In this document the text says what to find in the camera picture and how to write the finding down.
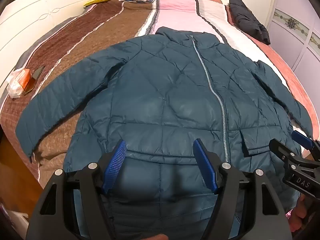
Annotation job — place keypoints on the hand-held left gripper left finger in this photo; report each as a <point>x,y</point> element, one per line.
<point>116,162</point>

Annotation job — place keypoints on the lilac wardrobe with floral trim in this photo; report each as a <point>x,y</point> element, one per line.
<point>295,27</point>

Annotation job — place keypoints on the teal quilted puffer jacket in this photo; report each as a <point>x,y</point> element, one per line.
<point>160,100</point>

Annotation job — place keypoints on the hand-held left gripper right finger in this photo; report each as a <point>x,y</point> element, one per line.
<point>205,166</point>

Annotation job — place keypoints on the person's right hand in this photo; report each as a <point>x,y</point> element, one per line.
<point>298,213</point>

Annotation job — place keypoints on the black phone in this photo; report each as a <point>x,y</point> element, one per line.
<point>35,78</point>

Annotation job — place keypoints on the folded black jacket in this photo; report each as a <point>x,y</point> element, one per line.
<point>246,17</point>

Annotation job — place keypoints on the white bed headboard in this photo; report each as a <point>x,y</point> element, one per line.
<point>30,12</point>

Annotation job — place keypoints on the orange white tissue packet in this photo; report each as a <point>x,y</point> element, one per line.
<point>17,82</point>

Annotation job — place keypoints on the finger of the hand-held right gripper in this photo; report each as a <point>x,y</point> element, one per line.
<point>282,147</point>
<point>303,138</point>

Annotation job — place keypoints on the wooden bed frame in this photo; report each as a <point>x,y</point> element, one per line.
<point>15,175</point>

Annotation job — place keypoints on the striped brown pink blanket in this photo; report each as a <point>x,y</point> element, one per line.
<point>105,22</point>

